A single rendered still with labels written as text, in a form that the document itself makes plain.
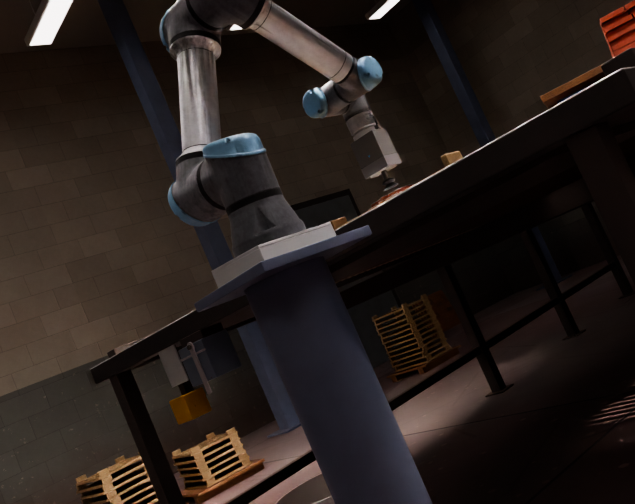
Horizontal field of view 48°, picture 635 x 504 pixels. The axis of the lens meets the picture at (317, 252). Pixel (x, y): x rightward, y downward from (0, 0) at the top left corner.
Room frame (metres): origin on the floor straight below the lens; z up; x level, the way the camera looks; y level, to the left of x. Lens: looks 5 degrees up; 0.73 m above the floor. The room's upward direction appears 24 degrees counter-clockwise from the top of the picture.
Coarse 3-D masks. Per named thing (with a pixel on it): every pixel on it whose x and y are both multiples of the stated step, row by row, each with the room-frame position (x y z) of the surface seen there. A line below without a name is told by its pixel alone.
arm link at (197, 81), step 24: (168, 24) 1.56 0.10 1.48; (192, 24) 1.52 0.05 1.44; (168, 48) 1.60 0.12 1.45; (192, 48) 1.53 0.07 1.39; (216, 48) 1.56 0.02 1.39; (192, 72) 1.51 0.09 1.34; (192, 96) 1.50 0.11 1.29; (216, 96) 1.54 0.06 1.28; (192, 120) 1.49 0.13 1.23; (216, 120) 1.51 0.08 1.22; (192, 144) 1.48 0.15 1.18; (192, 168) 1.45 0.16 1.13; (168, 192) 1.51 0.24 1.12; (192, 192) 1.43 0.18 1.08; (192, 216) 1.48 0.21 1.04; (216, 216) 1.47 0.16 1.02
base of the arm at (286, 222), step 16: (272, 192) 1.36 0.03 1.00; (240, 208) 1.35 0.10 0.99; (256, 208) 1.35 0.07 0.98; (272, 208) 1.35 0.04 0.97; (288, 208) 1.38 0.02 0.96; (240, 224) 1.35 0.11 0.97; (256, 224) 1.34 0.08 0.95; (272, 224) 1.34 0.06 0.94; (288, 224) 1.35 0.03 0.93; (304, 224) 1.40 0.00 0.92; (240, 240) 1.35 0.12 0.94; (256, 240) 1.33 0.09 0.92
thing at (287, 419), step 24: (120, 0) 6.35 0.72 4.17; (120, 24) 6.28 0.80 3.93; (120, 48) 6.35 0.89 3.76; (144, 72) 6.31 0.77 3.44; (144, 96) 6.31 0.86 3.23; (168, 120) 6.33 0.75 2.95; (168, 144) 6.27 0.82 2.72; (216, 240) 6.31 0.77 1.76; (216, 264) 6.30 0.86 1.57; (240, 336) 6.38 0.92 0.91; (264, 360) 6.29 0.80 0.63; (264, 384) 6.34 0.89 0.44; (288, 408) 6.31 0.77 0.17; (288, 432) 6.14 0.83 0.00
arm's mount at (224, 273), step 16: (320, 224) 1.40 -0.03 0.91; (272, 240) 1.31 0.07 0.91; (288, 240) 1.33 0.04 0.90; (304, 240) 1.35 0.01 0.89; (320, 240) 1.37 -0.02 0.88; (240, 256) 1.33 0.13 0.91; (256, 256) 1.30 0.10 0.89; (272, 256) 1.30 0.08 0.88; (224, 272) 1.39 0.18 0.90; (240, 272) 1.35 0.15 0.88
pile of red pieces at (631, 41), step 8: (624, 8) 2.05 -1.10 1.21; (632, 8) 2.04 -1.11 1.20; (608, 16) 2.05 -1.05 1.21; (616, 16) 2.06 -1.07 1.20; (624, 16) 2.05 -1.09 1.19; (632, 16) 2.06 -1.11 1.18; (600, 24) 2.10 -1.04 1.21; (608, 24) 2.06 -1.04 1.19; (616, 24) 2.04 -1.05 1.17; (624, 24) 2.04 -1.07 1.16; (632, 24) 2.03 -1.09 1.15; (608, 32) 2.06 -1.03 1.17; (616, 32) 2.05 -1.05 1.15; (624, 32) 2.03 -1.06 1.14; (632, 32) 2.02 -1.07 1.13; (608, 40) 2.05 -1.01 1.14; (616, 40) 2.04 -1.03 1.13; (624, 40) 2.02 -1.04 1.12; (632, 40) 2.01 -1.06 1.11; (616, 48) 2.03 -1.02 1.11; (624, 48) 2.02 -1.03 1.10
